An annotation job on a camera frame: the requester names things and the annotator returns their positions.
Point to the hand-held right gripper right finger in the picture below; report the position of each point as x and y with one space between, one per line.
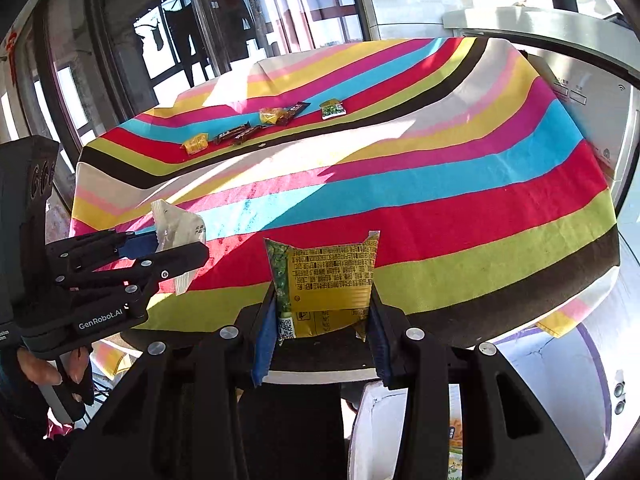
381 347

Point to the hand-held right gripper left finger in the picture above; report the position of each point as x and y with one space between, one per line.
264 347

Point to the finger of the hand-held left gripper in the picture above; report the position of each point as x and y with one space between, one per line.
165 267
90 247

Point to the white snack packet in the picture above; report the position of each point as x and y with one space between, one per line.
175 225

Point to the white cardboard box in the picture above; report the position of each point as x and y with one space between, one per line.
380 435

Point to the green yellow pea packet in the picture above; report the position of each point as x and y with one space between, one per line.
325 280
332 108

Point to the person's left hand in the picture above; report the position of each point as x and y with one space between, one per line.
40 372

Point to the colourful snack packet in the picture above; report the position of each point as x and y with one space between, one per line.
456 442

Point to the orange yellow bread packet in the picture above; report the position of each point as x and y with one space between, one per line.
195 143
270 116

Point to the brown chocolate bar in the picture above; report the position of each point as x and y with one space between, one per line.
227 135
252 132

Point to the striped colourful cloth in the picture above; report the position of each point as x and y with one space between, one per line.
450 200

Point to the white purple appliance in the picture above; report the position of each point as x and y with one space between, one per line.
550 400

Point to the dark brown snack bar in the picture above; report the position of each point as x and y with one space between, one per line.
294 111

